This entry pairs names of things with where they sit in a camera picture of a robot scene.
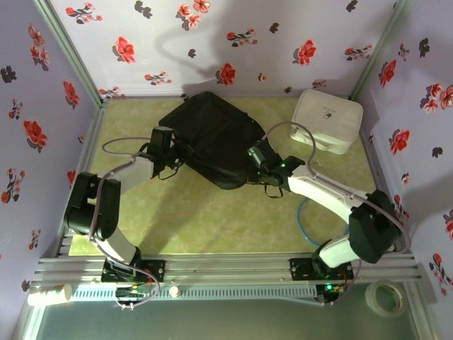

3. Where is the white zipper pouch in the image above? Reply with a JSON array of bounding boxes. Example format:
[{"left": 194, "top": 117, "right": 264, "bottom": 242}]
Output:
[{"left": 288, "top": 89, "right": 365, "bottom": 155}]

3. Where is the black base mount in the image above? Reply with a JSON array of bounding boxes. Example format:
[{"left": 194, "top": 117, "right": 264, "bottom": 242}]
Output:
[
  {"left": 289, "top": 257, "right": 354, "bottom": 283},
  {"left": 101, "top": 259, "right": 166, "bottom": 283}
]

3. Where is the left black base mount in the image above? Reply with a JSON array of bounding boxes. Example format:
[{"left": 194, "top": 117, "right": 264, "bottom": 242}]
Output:
[{"left": 101, "top": 259, "right": 166, "bottom": 283}]

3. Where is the aluminium corner post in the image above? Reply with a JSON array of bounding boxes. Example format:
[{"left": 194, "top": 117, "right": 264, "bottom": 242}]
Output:
[
  {"left": 348, "top": 0, "right": 415, "bottom": 102},
  {"left": 31, "top": 0, "right": 110, "bottom": 107}
]

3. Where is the black backpack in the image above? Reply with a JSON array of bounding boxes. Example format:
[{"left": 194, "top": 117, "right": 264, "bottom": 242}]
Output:
[{"left": 158, "top": 91, "right": 281, "bottom": 191}]

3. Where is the blue tube ring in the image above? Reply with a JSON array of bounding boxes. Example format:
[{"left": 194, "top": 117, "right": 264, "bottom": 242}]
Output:
[{"left": 296, "top": 197, "right": 351, "bottom": 246}]

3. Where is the aluminium side rail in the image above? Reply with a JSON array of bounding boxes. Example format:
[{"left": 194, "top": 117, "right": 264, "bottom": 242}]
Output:
[
  {"left": 360, "top": 130, "right": 415, "bottom": 254},
  {"left": 56, "top": 101, "right": 107, "bottom": 256}
]

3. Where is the white slotted cable duct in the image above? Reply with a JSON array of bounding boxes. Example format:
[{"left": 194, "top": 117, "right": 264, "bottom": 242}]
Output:
[{"left": 70, "top": 285, "right": 318, "bottom": 302}]

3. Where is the aluminium frame rail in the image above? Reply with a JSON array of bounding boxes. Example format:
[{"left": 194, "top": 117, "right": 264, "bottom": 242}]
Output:
[{"left": 31, "top": 251, "right": 424, "bottom": 285}]

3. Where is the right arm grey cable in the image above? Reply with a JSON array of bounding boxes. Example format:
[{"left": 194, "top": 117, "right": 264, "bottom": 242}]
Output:
[{"left": 263, "top": 121, "right": 412, "bottom": 307}]

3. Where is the left circuit board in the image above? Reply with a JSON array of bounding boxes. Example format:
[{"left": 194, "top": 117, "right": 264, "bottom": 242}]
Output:
[{"left": 115, "top": 286, "right": 151, "bottom": 301}]

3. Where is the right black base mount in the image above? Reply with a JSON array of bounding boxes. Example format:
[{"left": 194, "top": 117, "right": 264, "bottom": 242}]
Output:
[{"left": 289, "top": 257, "right": 354, "bottom": 283}]

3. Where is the clear tape roll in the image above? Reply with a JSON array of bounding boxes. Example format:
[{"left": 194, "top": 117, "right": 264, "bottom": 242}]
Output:
[{"left": 364, "top": 278, "right": 408, "bottom": 318}]

